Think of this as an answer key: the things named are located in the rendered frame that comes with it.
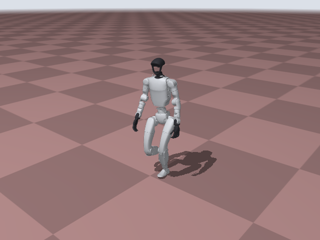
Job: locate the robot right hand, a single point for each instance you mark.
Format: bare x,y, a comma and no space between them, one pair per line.
135,122

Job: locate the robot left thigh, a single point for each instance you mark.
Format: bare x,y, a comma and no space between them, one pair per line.
165,136

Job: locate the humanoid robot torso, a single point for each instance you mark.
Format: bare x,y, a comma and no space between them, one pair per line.
160,95

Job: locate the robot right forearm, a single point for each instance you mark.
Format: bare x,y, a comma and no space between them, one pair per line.
140,107

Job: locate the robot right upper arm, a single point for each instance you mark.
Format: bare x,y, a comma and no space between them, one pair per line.
145,90

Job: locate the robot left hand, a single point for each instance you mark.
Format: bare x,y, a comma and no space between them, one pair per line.
176,130

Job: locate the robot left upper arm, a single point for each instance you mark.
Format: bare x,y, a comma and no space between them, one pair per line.
172,84

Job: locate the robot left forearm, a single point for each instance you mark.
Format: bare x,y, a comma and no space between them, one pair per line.
177,111

